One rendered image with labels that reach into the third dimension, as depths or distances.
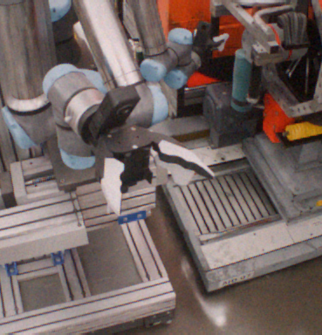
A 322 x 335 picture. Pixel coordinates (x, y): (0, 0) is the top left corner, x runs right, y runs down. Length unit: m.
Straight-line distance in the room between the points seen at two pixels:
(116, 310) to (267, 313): 0.62
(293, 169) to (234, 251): 0.45
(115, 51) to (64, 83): 0.15
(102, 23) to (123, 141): 0.31
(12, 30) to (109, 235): 1.09
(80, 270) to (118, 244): 0.19
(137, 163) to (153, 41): 0.74
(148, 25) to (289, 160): 1.06
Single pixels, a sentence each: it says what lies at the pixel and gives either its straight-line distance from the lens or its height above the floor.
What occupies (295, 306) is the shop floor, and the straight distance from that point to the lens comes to 2.04.
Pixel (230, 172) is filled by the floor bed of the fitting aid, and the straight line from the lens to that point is 2.36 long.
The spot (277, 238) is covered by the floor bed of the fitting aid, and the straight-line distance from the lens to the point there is 2.12.
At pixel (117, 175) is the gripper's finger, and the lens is 0.66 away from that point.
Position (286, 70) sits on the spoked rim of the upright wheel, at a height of 0.64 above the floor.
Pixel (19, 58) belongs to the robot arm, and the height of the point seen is 1.19.
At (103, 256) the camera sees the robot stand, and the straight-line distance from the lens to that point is 1.86.
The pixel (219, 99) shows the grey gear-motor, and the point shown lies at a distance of 2.21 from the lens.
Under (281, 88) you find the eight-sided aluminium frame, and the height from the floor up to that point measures 0.61.
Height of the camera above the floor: 1.72
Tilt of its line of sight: 45 degrees down
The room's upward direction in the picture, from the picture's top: straight up
